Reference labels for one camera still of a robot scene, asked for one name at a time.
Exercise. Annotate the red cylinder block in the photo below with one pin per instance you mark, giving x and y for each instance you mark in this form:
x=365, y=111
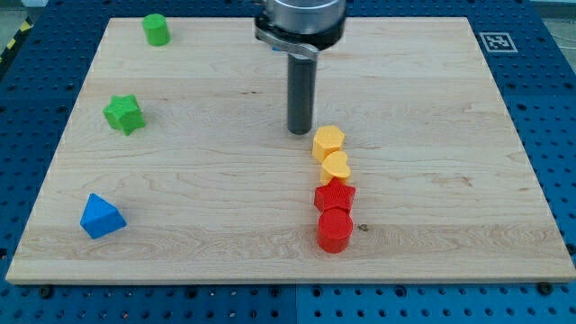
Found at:
x=335, y=227

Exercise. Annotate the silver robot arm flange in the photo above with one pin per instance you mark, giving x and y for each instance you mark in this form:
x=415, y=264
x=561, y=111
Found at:
x=301, y=28

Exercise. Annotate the yellow hexagon block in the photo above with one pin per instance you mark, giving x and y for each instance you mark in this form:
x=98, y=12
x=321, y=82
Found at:
x=327, y=139

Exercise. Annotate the green star block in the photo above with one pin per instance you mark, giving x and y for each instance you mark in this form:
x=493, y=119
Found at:
x=123, y=113

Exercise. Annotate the blue triangle block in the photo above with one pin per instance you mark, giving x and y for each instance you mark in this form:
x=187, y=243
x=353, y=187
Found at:
x=100, y=218

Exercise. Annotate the red star block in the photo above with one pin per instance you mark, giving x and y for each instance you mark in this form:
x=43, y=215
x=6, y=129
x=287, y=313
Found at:
x=334, y=195

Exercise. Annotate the white fiducial marker tag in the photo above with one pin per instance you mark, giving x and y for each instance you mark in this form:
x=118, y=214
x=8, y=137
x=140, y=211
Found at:
x=498, y=42

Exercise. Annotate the green cylinder block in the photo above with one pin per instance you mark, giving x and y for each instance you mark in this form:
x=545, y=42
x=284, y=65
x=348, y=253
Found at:
x=156, y=30

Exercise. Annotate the yellow heart block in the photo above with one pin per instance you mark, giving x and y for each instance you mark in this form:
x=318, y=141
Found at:
x=335, y=166

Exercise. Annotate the light wooden board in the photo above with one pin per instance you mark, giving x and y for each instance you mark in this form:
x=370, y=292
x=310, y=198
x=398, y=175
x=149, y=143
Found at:
x=216, y=190

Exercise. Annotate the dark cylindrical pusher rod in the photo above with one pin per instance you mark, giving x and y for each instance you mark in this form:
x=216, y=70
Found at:
x=301, y=80

